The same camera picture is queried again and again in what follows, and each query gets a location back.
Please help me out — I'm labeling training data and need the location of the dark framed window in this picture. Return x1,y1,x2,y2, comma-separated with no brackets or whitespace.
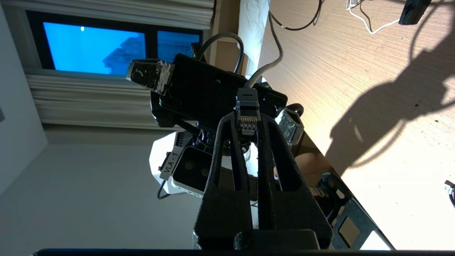
26,10,204,76

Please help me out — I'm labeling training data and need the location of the white power adapter with cord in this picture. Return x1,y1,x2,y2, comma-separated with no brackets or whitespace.
347,0,403,35

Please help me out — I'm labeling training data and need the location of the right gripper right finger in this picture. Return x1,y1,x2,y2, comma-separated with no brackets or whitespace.
256,114,333,249

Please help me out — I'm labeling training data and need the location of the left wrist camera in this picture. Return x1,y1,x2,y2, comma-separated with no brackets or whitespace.
159,145,214,198

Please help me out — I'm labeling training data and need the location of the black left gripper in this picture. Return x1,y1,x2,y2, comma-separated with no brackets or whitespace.
126,53,305,146

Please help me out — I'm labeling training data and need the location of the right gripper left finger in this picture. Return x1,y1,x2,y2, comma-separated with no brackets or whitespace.
194,112,255,249

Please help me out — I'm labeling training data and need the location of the black ethernet cable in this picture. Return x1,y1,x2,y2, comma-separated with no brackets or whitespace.
236,0,324,138

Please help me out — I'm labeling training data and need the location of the black USB cable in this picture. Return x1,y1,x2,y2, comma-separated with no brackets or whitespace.
444,180,455,209

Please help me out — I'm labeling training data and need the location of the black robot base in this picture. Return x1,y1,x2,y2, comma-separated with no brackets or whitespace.
309,171,396,250

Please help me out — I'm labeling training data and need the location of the pleated beige curtain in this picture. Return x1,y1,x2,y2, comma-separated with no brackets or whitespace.
0,0,216,30
26,68,180,130

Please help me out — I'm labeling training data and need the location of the black left camera cable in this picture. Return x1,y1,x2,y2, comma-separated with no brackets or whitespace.
194,33,246,77

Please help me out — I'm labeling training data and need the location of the small black stand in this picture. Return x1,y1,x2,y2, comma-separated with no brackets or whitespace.
398,0,433,26

